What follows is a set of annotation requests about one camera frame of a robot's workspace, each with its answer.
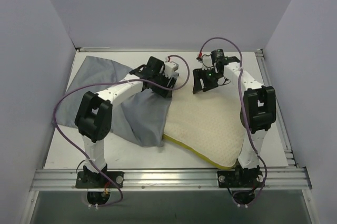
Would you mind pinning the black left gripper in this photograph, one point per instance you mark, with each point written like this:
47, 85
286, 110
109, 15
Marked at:
163, 87

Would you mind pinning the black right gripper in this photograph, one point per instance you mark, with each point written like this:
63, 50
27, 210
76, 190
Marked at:
201, 83

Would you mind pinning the grey pillowcase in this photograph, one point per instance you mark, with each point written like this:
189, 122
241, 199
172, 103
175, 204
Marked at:
139, 119

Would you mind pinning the cream pillow yellow edge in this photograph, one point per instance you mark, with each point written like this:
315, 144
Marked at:
207, 124

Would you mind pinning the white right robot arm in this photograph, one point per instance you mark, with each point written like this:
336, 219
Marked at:
258, 102

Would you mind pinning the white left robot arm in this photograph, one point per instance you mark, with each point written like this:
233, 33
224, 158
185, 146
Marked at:
94, 116

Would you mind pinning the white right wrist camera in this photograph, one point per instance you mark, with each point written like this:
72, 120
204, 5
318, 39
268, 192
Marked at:
206, 62

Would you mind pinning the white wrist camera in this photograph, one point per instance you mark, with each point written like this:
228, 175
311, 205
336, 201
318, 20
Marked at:
206, 62
170, 68

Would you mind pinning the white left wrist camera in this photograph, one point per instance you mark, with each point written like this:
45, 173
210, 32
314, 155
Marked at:
170, 68

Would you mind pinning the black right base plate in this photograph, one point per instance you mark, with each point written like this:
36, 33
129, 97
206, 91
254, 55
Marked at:
240, 178

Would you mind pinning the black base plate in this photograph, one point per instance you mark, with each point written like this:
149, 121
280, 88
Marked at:
240, 178
89, 180

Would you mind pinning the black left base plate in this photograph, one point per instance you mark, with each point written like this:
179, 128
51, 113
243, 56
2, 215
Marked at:
89, 180

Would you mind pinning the aluminium right side rail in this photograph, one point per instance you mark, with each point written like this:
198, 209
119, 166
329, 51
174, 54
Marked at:
276, 148

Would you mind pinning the aluminium rail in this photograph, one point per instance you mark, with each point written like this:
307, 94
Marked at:
169, 180
276, 148

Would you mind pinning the aluminium front rail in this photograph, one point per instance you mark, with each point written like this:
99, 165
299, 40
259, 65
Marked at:
169, 180

